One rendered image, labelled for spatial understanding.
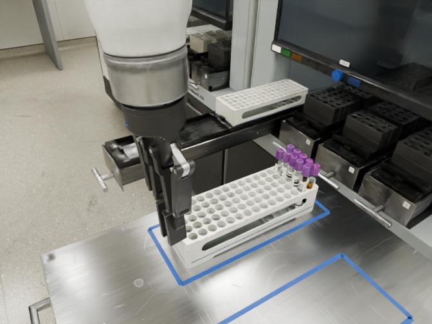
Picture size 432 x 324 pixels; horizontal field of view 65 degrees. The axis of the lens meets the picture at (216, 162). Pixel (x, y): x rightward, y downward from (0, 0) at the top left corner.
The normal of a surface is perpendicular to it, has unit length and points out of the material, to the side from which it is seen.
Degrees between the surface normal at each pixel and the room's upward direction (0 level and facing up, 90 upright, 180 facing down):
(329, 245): 0
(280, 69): 90
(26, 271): 0
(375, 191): 90
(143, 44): 99
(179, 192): 96
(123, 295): 0
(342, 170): 90
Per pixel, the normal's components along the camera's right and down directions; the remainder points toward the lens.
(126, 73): -0.33, 0.54
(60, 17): 0.54, 0.51
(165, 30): 0.63, 0.66
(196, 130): 0.03, -0.80
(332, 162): -0.84, 0.31
